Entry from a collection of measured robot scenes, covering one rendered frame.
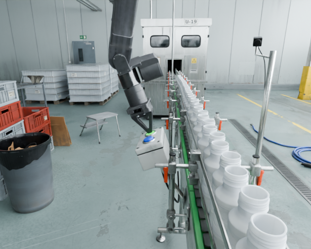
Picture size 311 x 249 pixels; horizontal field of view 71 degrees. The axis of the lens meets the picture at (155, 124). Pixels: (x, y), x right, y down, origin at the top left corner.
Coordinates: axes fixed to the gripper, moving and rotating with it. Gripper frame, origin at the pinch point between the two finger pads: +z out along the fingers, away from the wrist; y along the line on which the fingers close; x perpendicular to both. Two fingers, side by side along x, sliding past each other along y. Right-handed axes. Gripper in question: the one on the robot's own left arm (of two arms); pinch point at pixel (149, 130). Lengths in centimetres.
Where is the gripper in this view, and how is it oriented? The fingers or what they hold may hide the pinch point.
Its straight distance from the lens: 68.6
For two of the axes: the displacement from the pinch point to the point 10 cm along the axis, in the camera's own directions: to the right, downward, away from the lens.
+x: -9.4, 3.1, 1.5
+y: 0.6, -2.9, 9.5
